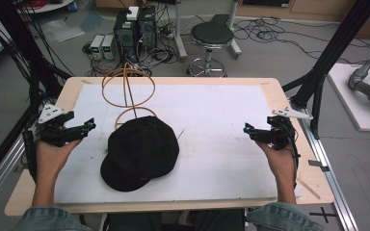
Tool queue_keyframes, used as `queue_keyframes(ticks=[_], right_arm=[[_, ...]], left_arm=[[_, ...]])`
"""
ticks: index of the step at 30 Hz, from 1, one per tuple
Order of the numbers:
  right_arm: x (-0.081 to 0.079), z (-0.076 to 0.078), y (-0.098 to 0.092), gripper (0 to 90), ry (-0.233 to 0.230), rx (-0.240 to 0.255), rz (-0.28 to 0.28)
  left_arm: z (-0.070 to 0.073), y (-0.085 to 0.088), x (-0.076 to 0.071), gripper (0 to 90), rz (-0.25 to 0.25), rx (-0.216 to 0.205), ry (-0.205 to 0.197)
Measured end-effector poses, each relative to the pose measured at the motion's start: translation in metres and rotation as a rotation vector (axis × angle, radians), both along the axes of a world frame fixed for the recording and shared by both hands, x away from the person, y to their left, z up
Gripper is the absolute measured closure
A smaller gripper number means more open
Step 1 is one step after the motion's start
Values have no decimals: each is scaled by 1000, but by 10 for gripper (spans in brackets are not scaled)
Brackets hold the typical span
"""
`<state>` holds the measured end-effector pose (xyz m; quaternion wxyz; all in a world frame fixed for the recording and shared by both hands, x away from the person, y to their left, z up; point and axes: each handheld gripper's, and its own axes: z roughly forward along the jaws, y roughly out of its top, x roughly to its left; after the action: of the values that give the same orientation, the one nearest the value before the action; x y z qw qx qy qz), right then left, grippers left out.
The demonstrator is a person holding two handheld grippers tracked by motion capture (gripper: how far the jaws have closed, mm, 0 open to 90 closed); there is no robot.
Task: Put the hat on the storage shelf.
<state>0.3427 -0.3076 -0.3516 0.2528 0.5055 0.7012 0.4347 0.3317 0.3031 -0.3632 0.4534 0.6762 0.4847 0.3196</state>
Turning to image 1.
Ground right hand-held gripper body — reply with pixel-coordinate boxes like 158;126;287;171
265;106;314;152

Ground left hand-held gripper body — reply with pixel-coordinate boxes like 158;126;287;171
28;103;78;148

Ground wooden ring hat stand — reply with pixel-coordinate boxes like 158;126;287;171
101;62;158;129

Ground black cap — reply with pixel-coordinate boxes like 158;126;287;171
99;115;180;193

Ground person's right hand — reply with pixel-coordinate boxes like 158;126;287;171
254;140;299;187

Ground person's left hand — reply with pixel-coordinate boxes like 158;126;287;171
34;139;83;183

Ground white table mat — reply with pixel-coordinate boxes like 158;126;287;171
53;83;302;205

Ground thin wooden stick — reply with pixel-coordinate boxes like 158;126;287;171
296;177;322;201

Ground white floor board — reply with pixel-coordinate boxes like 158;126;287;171
327;63;370;134

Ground grey power supply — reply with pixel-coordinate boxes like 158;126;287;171
101;34;118;61
89;34;106;61

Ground black computer tower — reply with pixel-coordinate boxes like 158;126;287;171
137;5;158;50
113;12;140;63

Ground clear plastic sheet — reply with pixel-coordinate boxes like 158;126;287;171
40;18;86;43

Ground white stand leg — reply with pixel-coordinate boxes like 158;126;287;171
226;0;243;61
172;0;189;63

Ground black round stool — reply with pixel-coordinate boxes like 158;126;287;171
187;21;236;78

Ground white box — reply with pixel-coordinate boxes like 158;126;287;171
125;6;140;22

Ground person's dark pants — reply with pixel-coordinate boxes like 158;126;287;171
104;209;247;231

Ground round white table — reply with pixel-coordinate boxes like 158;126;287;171
16;0;75;14

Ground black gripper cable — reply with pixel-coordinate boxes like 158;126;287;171
21;128;39;183
285;126;303;191

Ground metal bracket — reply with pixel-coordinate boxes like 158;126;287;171
307;159;330;172

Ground aluminium rail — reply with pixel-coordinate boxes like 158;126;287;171
297;105;360;231
0;134;26;215

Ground black frame post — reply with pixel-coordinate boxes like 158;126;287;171
0;0;72;112
281;0;370;140

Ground black floor cables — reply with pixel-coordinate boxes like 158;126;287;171
232;16;370;66

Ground tangle of cables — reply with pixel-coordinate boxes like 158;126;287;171
82;6;182;77

